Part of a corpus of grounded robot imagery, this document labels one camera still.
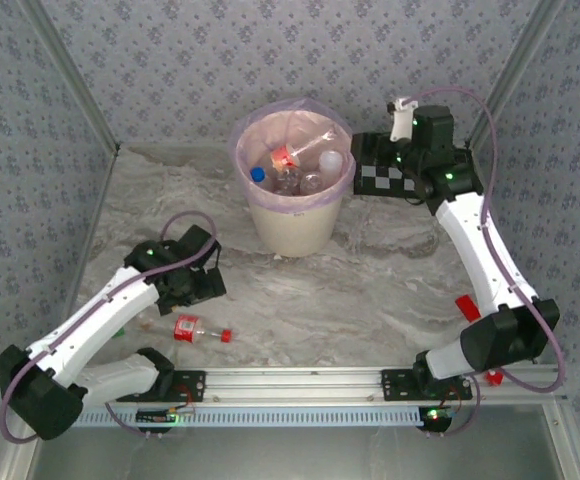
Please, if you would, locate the circuit board with green light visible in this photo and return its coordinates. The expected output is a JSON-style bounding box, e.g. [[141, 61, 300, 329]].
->
[[134, 407, 195, 427], [418, 405, 455, 432]]

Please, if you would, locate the aluminium mounting rail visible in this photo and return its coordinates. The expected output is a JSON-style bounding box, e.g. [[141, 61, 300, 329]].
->
[[104, 363, 569, 407]]

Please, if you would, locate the red plastic piece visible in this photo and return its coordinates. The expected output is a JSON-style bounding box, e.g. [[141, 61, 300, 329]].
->
[[453, 294, 482, 322]]

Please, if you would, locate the grey slotted cable duct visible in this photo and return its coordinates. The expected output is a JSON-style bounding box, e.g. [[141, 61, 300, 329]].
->
[[72, 404, 429, 428]]

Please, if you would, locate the pink plastic bin liner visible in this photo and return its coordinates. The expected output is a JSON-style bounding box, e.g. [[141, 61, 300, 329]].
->
[[228, 96, 357, 211]]

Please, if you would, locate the aluminium frame post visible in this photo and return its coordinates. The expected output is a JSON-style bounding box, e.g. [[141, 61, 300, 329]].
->
[[17, 0, 121, 151], [467, 0, 569, 149]]

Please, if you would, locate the white-label bottle with red cap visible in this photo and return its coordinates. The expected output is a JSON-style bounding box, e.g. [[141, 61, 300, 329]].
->
[[274, 167, 302, 197]]

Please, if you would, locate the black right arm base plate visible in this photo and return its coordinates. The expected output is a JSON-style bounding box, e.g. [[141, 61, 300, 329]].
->
[[379, 367, 474, 403]]

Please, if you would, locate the cream plastic waste bin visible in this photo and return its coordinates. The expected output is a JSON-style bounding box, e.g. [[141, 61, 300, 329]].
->
[[246, 189, 345, 260]]

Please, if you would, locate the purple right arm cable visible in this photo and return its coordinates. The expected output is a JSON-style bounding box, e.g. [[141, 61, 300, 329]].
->
[[403, 85, 567, 439]]

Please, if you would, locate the black grey checkerboard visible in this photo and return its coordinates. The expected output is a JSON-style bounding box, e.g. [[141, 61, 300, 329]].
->
[[350, 130, 424, 200]]

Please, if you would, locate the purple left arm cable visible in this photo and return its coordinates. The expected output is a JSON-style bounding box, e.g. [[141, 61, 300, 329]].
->
[[0, 209, 220, 445]]

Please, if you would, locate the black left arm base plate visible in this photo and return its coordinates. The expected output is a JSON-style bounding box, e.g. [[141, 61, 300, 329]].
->
[[114, 368, 208, 404]]

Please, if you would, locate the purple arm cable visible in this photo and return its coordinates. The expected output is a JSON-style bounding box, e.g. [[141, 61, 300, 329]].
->
[[0, 209, 220, 445], [403, 85, 567, 439]]

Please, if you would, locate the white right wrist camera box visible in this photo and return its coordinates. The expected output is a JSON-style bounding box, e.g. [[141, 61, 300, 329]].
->
[[386, 97, 417, 144]]

